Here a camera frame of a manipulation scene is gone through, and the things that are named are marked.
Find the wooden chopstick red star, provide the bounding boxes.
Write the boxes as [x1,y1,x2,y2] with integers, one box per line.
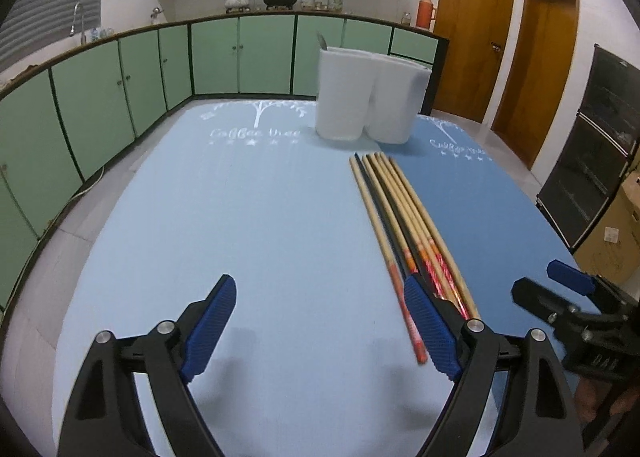
[374,154,471,319]

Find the black wok on stove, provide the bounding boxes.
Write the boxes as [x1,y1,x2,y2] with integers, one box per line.
[262,0,298,10]

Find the white twin utensil holder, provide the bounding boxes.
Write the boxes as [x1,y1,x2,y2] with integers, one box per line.
[314,47,432,145]

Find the black chopstick gold band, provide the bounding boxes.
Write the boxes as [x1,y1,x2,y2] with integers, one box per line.
[354,154,411,281]

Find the black oven cabinet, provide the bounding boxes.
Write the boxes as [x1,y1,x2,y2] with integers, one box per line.
[536,45,639,252]

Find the brown wooden door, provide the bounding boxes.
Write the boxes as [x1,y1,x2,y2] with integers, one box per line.
[435,0,514,122]
[491,0,579,168]

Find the cardboard box on floor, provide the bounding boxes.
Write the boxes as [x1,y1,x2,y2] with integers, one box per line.
[574,171,639,289]

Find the white cooking pot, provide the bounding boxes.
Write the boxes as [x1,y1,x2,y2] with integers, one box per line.
[224,0,252,14]

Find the orange thermos flask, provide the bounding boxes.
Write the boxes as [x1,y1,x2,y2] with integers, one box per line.
[416,0,436,30]

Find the green lower kitchen cabinets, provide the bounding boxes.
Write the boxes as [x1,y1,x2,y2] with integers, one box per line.
[1,12,449,302]

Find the wooden chopstick red end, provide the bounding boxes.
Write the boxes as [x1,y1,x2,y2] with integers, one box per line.
[349,157,427,365]

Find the dark blue table mat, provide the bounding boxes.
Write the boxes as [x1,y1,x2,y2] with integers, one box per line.
[384,113,601,457]

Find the wooden chopstick orange band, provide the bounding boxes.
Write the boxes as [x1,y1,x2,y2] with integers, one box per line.
[362,156,418,277]

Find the small wall faucet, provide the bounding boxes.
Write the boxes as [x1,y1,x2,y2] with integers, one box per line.
[150,6,164,24]

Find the metal spoon in holder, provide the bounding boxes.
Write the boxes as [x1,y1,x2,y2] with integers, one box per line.
[317,32,328,50]

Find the light blue table mat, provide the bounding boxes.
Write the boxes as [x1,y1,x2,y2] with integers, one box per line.
[52,101,450,456]

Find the chrome sink faucet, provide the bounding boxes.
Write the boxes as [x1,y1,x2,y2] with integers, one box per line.
[70,2,87,46]

